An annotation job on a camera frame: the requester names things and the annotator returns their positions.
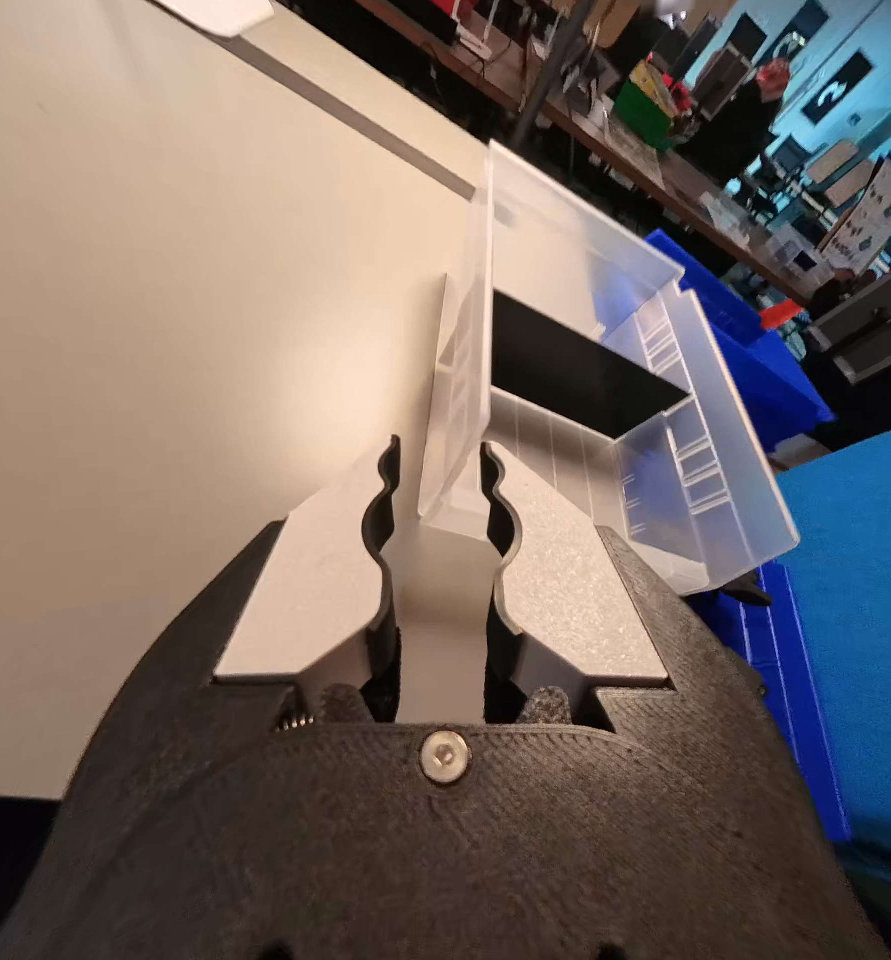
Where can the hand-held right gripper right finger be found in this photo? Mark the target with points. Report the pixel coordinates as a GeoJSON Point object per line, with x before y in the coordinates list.
{"type": "Point", "coordinates": [580, 607]}

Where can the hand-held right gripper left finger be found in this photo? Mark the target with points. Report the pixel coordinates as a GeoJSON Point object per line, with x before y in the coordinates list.
{"type": "Point", "coordinates": [318, 600]}

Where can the large blue plastic bin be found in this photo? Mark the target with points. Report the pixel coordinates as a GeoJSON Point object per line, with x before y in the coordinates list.
{"type": "Point", "coordinates": [850, 600]}

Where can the clear plastic organizer box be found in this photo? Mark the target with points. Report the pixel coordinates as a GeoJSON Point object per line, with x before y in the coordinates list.
{"type": "Point", "coordinates": [460, 360]}

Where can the long wooden workbench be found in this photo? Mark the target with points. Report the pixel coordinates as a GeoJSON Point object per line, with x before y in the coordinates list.
{"type": "Point", "coordinates": [685, 187]}

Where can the printed poster sign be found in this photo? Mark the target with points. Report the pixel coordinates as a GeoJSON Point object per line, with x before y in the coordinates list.
{"type": "Point", "coordinates": [865, 217]}

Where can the green bin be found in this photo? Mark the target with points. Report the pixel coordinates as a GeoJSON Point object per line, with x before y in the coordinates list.
{"type": "Point", "coordinates": [640, 112]}

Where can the metal pole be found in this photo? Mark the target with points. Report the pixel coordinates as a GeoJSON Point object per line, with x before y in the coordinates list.
{"type": "Point", "coordinates": [558, 60]}

